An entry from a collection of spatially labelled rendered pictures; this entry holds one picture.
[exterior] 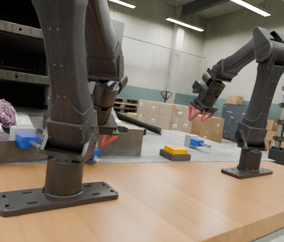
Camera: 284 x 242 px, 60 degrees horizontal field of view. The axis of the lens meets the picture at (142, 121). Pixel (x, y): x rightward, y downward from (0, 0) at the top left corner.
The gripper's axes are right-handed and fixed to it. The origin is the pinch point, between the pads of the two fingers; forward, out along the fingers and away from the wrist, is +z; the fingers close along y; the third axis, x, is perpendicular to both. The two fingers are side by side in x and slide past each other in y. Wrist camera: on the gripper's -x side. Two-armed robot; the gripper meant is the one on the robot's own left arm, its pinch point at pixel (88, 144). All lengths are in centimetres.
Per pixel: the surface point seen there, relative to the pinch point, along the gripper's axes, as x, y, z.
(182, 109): -269, -276, 155
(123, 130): -9.0, -14.2, 1.7
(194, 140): -13, -52, 9
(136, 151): -2.5, -18.1, 4.9
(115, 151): -2.5, -10.4, 5.2
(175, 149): 0.8, -29.9, 0.7
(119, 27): -108, -41, -5
